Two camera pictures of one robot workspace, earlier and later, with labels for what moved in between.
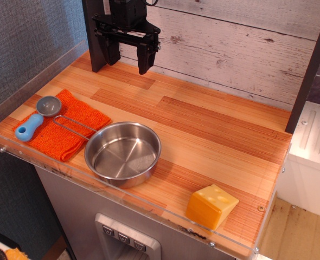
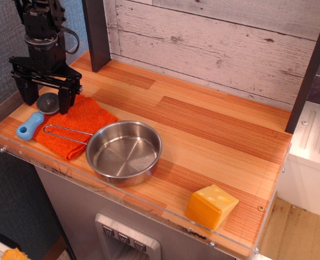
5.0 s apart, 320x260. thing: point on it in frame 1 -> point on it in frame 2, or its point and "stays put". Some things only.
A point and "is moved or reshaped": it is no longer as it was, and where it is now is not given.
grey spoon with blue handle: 47,106 stays put
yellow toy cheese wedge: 209,207 stays put
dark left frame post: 90,8 stays put
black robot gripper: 128,18 -> 48,64
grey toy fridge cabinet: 96,226 stays put
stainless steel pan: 122,154 is moved or reshaped
